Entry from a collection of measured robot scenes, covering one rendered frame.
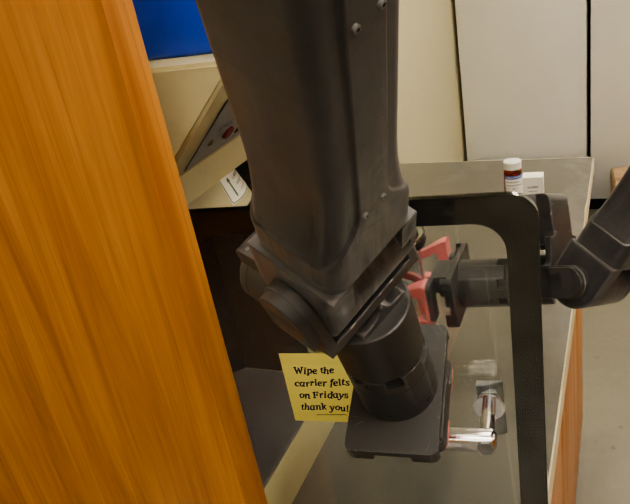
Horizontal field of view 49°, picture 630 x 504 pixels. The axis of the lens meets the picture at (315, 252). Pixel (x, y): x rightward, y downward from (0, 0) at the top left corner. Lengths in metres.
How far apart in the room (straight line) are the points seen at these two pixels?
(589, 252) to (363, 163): 0.52
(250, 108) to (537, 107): 3.47
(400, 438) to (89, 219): 0.27
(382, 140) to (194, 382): 0.33
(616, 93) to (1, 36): 3.34
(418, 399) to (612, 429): 1.99
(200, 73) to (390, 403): 0.27
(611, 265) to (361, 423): 0.35
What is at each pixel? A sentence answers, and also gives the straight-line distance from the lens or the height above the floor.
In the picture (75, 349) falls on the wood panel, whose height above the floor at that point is 1.31.
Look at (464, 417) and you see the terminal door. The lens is 0.62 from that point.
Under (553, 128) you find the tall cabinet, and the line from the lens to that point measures 3.72.
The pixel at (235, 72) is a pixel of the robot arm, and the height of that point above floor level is 1.55.
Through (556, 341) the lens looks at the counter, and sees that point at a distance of 1.15.
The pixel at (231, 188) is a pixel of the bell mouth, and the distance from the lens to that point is 0.77.
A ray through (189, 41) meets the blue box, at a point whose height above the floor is 1.52.
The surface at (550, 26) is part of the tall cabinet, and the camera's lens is 3.61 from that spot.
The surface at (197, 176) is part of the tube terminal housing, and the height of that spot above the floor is 1.39.
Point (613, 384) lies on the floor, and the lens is 2.62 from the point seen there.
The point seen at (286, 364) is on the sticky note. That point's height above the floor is 1.24.
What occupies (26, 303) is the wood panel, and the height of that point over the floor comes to 1.35.
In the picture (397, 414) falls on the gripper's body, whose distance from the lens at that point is 0.48.
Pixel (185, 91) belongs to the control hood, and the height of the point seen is 1.49.
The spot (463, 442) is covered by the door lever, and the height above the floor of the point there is 1.20.
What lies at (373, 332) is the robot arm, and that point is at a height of 1.37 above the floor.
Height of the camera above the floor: 1.58
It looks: 25 degrees down
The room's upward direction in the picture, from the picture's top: 11 degrees counter-clockwise
